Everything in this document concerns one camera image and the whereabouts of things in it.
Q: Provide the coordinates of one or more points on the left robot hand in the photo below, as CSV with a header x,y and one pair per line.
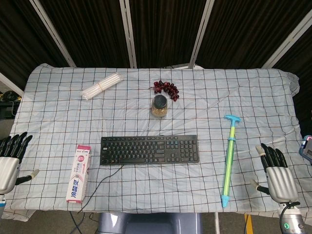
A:
x,y
8,168

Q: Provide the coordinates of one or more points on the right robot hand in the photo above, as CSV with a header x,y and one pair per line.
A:
x,y
280,180

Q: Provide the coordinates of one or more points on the black keyboard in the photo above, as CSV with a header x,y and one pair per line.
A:
x,y
148,151

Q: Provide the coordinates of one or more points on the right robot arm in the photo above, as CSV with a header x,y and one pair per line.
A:
x,y
292,219

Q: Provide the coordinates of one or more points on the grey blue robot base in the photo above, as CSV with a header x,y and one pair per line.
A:
x,y
148,223

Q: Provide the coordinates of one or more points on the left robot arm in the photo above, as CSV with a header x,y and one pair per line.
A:
x,y
2,203

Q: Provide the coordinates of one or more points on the blue pink handheld device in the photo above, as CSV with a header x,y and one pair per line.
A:
x,y
307,147

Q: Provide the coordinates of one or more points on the blue green toy water pump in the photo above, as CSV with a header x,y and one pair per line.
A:
x,y
229,158

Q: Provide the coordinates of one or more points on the pink white toothpaste box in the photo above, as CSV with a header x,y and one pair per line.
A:
x,y
78,175

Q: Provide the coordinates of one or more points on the white table leg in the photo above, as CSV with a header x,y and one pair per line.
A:
x,y
217,223

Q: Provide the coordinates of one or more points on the checked light blue tablecloth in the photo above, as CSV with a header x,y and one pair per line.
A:
x,y
156,190

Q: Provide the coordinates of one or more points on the bundle of clear straws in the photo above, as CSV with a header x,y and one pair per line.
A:
x,y
102,85

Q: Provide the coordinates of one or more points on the grain jar with black lid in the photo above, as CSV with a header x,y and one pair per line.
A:
x,y
159,107

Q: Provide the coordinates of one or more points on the bunch of red grapes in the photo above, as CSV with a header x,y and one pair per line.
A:
x,y
168,89

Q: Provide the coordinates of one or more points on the white partition post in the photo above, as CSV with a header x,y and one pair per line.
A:
x,y
11,83
128,34
201,33
287,40
52,33

